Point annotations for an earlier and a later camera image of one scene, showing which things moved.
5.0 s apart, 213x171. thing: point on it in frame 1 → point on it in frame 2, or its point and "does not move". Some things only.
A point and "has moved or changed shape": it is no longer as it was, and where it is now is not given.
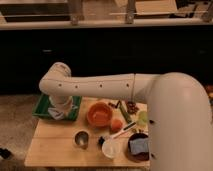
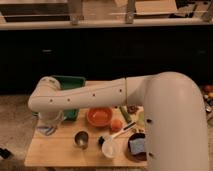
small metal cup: (81, 138) does not move
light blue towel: (56, 113) has moved or changed shape
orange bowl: (99, 114) does not move
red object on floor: (210, 88) does not move
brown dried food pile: (132, 108) does not move
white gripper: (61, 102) → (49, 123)
